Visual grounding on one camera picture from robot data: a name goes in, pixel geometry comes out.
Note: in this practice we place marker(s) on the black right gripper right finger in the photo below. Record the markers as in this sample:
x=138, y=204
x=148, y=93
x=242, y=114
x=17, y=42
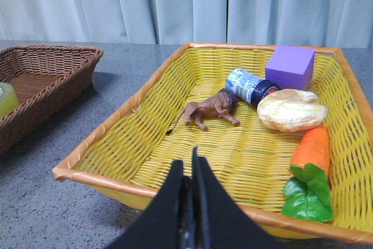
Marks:
x=220, y=223

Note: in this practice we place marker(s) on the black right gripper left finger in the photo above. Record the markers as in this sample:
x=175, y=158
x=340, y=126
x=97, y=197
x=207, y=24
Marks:
x=167, y=221

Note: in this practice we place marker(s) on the clear yellow packing tape roll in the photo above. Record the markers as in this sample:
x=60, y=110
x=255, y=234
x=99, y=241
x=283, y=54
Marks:
x=9, y=99

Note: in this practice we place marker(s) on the toy carrot with green leaves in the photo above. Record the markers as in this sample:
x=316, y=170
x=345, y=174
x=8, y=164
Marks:
x=307, y=192

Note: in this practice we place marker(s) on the yellow wicker basket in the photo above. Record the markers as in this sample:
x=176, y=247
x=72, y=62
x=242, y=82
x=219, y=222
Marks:
x=128, y=156

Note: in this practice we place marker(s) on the brown toy lion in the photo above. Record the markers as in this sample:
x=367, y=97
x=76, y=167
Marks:
x=220, y=105

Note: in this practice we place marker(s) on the toy bread roll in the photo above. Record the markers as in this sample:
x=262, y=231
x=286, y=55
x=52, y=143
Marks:
x=291, y=110

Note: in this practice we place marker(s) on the purple foam cube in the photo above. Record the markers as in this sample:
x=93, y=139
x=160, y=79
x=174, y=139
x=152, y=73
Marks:
x=291, y=67

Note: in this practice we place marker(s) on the brown wicker basket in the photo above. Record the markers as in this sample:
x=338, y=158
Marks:
x=45, y=78

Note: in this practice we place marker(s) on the white curtain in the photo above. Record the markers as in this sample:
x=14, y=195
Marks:
x=335, y=23

